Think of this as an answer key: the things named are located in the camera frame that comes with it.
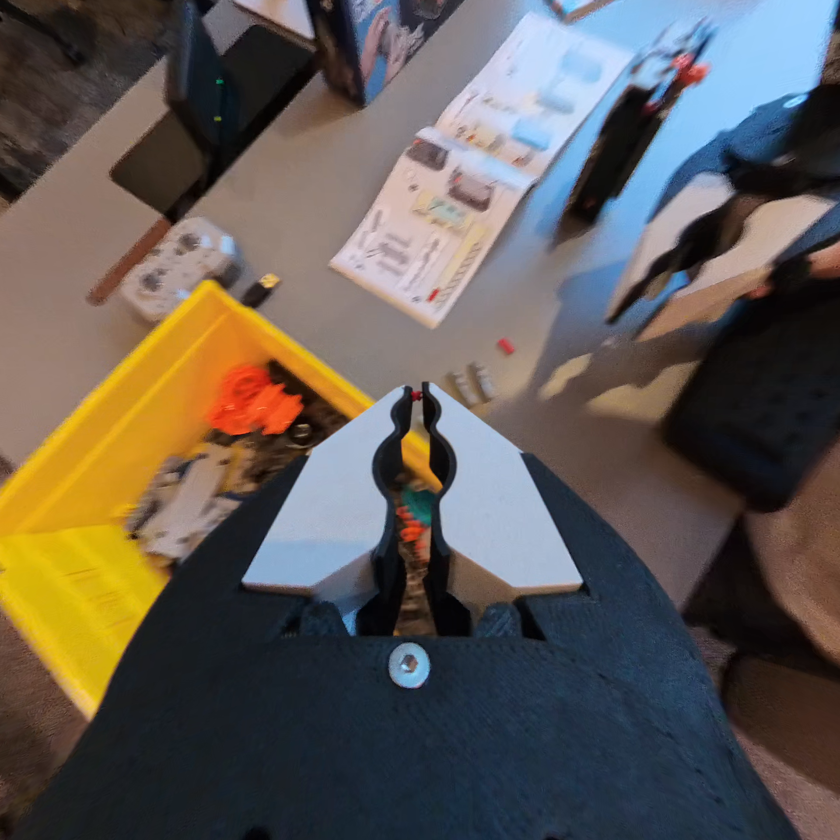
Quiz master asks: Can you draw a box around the pile of toy brick parts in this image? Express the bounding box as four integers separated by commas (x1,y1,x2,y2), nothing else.
123,360,442,637

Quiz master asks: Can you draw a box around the yellow plastic bin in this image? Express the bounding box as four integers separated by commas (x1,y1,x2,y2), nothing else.
0,280,442,719

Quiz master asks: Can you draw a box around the teal oval part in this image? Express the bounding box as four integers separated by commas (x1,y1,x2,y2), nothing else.
402,486,439,527

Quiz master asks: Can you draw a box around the large orange shell part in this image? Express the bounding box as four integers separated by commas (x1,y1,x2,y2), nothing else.
206,364,304,437

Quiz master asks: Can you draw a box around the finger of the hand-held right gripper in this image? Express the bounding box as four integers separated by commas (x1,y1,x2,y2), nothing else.
604,172,746,326
633,193,840,342

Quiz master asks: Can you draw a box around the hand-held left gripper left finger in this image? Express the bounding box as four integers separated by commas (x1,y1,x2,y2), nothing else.
241,386,414,636

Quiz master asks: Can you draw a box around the taupe chair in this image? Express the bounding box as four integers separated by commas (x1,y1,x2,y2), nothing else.
745,446,840,664

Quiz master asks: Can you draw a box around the grey remote control unit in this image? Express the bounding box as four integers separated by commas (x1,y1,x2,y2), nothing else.
120,217,245,324

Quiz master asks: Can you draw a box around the printed kit box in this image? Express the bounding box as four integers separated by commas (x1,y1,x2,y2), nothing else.
307,0,463,107

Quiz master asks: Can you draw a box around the building instruction booklet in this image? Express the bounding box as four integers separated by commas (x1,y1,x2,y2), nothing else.
328,12,636,329

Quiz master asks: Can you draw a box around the long grey panel part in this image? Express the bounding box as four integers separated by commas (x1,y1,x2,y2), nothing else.
128,446,240,559

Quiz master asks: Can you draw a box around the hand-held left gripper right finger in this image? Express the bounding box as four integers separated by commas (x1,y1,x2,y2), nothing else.
420,382,585,636

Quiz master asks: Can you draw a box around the grey desk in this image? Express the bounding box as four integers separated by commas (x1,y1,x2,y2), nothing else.
0,0,840,608

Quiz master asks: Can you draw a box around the black device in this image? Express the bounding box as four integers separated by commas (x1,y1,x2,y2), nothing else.
108,0,319,221

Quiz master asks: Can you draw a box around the black toy brick model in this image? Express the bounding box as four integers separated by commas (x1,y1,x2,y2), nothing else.
563,18,715,227

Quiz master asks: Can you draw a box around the person's right hand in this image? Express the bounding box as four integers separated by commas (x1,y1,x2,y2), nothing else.
748,243,840,299

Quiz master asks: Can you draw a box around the black perforated board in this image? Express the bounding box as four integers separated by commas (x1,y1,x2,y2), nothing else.
661,289,840,514

